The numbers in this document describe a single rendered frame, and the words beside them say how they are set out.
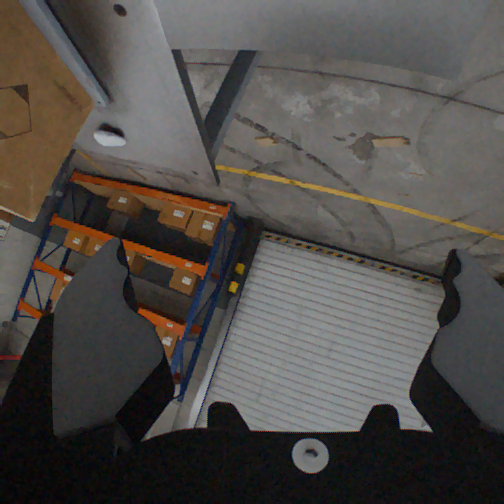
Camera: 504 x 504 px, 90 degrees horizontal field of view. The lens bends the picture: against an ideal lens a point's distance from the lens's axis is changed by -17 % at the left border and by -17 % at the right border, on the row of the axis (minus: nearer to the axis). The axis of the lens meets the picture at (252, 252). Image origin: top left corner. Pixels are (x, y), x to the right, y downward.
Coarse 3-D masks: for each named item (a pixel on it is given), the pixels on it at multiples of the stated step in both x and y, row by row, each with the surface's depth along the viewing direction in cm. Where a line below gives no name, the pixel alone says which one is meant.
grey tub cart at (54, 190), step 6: (72, 150) 213; (66, 156) 212; (72, 156) 218; (66, 162) 210; (60, 168) 209; (66, 168) 210; (60, 174) 208; (54, 180) 207; (60, 180) 207; (54, 186) 208; (60, 186) 214; (48, 192) 231; (54, 192) 203; (60, 192) 211; (48, 204) 199
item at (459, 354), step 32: (448, 256) 12; (448, 288) 10; (480, 288) 8; (448, 320) 8; (480, 320) 7; (448, 352) 6; (480, 352) 6; (416, 384) 7; (448, 384) 6; (480, 384) 5; (448, 416) 6; (480, 416) 5
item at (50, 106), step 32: (0, 0) 27; (0, 32) 30; (32, 32) 35; (0, 64) 32; (32, 64) 37; (64, 64) 43; (0, 96) 34; (32, 96) 40; (64, 96) 46; (0, 128) 37; (32, 128) 42; (64, 128) 49; (0, 160) 38; (32, 160) 45; (0, 192) 40; (32, 192) 47
